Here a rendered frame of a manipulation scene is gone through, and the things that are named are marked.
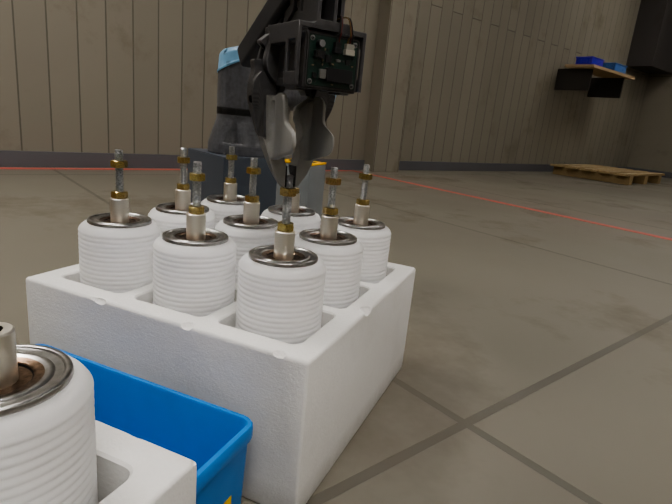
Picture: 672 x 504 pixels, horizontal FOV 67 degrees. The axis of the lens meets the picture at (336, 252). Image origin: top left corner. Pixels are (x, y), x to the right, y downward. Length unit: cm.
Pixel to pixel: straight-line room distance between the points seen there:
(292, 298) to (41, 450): 29
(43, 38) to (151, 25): 56
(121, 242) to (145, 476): 35
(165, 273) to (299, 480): 26
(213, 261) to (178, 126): 273
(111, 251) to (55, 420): 38
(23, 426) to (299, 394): 27
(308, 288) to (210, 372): 13
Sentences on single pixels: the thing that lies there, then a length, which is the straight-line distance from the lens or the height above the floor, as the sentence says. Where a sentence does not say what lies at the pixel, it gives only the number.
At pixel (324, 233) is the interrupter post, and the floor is 26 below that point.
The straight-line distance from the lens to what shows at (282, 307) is 52.
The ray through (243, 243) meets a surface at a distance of 67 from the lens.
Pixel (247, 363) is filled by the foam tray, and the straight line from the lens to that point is 52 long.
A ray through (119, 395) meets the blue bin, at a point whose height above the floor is 9.
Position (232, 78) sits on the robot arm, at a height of 46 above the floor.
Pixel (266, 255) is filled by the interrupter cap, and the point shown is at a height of 25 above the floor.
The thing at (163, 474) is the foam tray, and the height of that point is 18.
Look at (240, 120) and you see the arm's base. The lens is 115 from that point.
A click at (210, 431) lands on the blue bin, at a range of 54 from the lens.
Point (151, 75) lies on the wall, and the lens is 322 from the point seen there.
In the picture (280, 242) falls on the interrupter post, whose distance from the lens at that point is 54.
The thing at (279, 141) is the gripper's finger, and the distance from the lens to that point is 51.
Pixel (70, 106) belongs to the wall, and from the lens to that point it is 310.
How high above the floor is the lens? 41
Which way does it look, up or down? 15 degrees down
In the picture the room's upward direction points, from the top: 6 degrees clockwise
